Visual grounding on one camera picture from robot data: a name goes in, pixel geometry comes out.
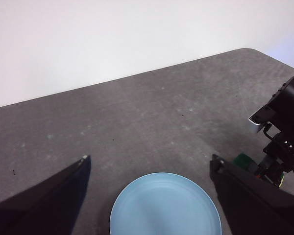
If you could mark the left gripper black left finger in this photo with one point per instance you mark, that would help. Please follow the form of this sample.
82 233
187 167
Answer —
39 210

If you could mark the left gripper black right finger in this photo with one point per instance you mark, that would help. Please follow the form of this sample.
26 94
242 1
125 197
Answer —
254 210

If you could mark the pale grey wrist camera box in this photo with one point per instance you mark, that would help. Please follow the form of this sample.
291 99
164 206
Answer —
256 124

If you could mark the yellow sponge with green scourer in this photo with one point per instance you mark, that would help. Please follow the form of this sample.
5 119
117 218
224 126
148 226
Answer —
242 161

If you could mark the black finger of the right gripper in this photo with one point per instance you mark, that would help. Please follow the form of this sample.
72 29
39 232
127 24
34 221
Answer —
267 169

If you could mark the round light blue plate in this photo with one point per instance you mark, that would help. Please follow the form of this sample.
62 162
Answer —
165 205

